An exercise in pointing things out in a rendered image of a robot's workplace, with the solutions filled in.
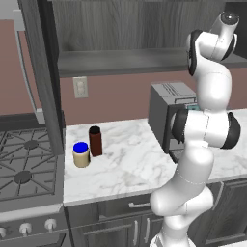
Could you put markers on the dark drawer front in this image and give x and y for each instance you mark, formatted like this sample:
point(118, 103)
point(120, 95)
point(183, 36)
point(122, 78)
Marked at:
point(112, 205)

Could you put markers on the cream jar with blue lid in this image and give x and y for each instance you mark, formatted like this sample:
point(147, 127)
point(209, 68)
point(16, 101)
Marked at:
point(81, 156)

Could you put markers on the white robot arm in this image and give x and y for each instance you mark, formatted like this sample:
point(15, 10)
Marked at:
point(209, 93)

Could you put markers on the grey range hood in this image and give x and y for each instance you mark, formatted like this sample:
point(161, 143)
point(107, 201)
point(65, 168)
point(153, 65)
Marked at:
point(27, 74)

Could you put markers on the grey gas stove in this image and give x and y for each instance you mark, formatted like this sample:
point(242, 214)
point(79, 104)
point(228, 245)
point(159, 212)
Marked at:
point(29, 160)

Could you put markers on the brown bottle with black cap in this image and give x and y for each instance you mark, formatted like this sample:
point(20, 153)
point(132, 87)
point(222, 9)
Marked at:
point(96, 143)

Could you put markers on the dark base cabinet door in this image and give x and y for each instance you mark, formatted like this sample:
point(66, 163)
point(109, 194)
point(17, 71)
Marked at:
point(230, 212)
point(156, 230)
point(106, 233)

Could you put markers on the white stove knob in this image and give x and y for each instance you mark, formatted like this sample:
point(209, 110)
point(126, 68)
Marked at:
point(2, 232)
point(50, 224)
point(25, 229)

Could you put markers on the grey toaster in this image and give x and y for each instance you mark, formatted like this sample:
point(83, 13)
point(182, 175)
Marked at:
point(160, 109)

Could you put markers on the dark wood wall cabinet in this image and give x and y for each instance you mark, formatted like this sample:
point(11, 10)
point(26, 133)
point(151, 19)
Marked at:
point(128, 61)

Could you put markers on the white wall outlet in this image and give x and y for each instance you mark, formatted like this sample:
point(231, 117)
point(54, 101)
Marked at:
point(80, 87)

